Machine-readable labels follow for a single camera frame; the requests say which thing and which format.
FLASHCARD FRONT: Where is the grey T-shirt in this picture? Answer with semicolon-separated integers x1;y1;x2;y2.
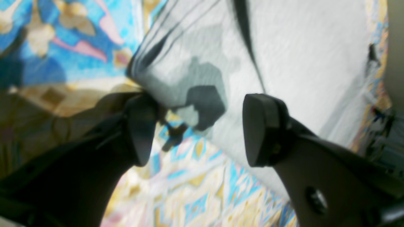
128;0;374;166

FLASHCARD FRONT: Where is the patterned tablecloth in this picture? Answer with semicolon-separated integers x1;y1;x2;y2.
0;0;393;227

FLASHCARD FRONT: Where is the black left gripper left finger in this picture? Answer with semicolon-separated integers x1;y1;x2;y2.
0;93;158;227

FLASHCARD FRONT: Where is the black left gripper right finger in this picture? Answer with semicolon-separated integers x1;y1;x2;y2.
242;94;403;227

